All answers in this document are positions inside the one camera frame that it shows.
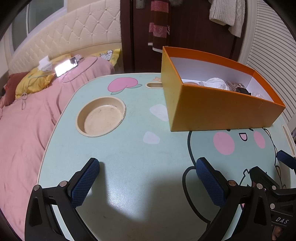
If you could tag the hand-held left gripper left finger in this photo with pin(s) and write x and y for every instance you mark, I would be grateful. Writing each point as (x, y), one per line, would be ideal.
(85, 180)

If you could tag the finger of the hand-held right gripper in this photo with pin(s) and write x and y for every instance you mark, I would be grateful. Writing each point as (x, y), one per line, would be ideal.
(261, 176)
(286, 157)

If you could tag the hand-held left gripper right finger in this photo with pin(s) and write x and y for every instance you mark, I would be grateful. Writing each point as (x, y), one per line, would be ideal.
(209, 183)

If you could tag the orange cardboard box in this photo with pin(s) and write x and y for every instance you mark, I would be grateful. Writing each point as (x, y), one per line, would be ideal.
(219, 109)

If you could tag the clear plastic dome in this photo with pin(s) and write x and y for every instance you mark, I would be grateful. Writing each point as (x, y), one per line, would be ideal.
(256, 94)

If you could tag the dark red black box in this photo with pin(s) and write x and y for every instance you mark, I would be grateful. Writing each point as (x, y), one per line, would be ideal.
(244, 90)

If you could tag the pink blanket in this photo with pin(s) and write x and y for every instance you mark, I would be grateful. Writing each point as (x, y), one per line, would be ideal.
(30, 120)

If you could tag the dark brown printed packet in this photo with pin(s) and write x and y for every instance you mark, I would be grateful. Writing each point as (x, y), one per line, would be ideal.
(232, 85)

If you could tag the white crumpled plastic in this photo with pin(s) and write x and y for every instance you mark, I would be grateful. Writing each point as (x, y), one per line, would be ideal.
(215, 83)

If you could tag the small brown item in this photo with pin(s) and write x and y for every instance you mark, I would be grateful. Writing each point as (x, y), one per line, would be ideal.
(190, 83)

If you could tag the plain yellow pillow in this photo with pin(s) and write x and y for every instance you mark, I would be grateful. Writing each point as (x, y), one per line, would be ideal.
(30, 83)

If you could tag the white slatted panel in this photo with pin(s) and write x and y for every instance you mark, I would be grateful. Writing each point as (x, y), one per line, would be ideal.
(272, 46)

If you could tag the lit smartphone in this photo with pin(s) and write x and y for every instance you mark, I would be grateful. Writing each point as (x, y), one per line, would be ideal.
(66, 66)

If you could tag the dark red pillow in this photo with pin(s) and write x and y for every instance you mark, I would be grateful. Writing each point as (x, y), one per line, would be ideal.
(13, 85)

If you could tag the yellow cartoon print pillow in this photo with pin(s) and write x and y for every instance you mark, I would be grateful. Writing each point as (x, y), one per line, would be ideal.
(111, 56)

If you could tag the dark brown door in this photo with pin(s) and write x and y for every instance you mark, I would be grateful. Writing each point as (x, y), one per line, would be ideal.
(196, 34)

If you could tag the cream tufted headboard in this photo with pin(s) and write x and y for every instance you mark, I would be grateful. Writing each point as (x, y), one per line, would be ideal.
(81, 27)

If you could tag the white knit sweater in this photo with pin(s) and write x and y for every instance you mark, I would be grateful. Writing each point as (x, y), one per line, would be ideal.
(229, 14)

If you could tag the red pink striped scarf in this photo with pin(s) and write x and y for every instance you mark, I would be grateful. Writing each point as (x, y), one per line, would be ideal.
(159, 30)

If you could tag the window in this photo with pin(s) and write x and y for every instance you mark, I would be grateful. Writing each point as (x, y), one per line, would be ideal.
(41, 14)

